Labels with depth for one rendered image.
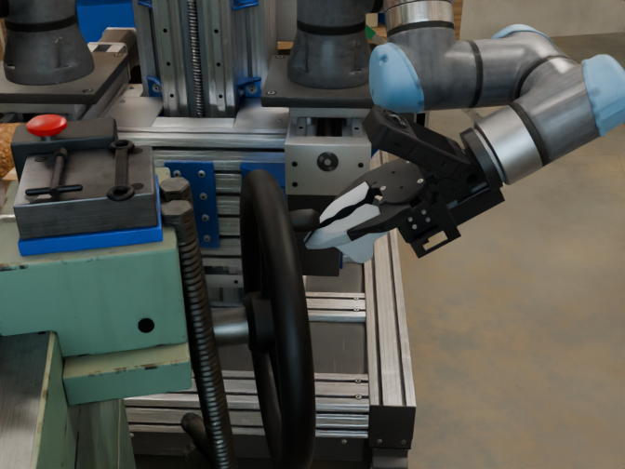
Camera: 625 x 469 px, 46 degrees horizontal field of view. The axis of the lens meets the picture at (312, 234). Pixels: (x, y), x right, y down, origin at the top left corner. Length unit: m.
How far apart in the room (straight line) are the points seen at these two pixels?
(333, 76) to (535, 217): 1.50
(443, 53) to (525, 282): 1.51
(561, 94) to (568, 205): 1.96
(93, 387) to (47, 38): 0.84
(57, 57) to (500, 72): 0.78
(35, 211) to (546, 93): 0.50
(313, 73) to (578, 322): 1.19
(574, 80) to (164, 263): 0.45
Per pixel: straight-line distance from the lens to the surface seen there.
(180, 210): 0.57
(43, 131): 0.60
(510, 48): 0.85
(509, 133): 0.77
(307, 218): 0.77
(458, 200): 0.80
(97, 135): 0.61
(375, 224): 0.75
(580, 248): 2.48
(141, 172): 0.56
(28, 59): 1.34
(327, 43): 1.24
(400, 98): 0.81
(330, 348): 1.61
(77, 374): 0.59
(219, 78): 1.38
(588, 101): 0.78
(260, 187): 0.63
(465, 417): 1.79
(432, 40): 0.82
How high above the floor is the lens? 1.24
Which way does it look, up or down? 31 degrees down
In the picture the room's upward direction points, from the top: straight up
